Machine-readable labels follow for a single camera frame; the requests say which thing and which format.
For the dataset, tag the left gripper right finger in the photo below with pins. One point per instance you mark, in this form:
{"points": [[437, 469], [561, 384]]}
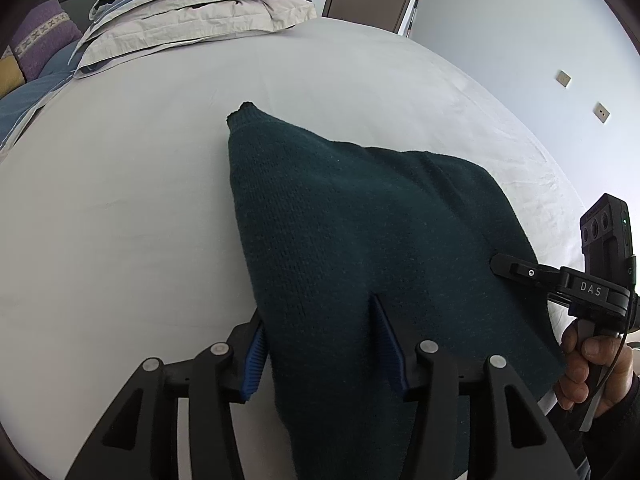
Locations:
{"points": [[397, 349]]}

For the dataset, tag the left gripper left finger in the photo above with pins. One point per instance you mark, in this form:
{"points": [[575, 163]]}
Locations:
{"points": [[249, 356]]}

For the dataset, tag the dark green knit sweater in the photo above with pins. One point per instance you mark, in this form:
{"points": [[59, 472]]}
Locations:
{"points": [[326, 226]]}

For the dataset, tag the white bed sheet mattress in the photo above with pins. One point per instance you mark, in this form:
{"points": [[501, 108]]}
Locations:
{"points": [[118, 236]]}

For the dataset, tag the blue pillow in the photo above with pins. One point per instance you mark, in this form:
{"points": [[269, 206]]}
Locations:
{"points": [[15, 106]]}

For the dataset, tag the yellow patterned cushion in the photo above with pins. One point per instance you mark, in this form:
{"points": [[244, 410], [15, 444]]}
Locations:
{"points": [[11, 76]]}

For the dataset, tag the purple patterned cushion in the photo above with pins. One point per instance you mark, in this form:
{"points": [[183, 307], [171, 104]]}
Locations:
{"points": [[46, 29]]}

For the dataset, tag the black camera box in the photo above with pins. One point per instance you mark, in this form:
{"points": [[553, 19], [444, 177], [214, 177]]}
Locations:
{"points": [[607, 242]]}

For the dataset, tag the lower wall socket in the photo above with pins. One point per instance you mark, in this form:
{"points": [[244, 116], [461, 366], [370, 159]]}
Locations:
{"points": [[601, 112]]}

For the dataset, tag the wall socket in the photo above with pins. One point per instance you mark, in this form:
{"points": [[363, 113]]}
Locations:
{"points": [[563, 78], [601, 112]]}

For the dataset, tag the upper wall socket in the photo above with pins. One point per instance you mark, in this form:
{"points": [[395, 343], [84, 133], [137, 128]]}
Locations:
{"points": [[563, 78]]}

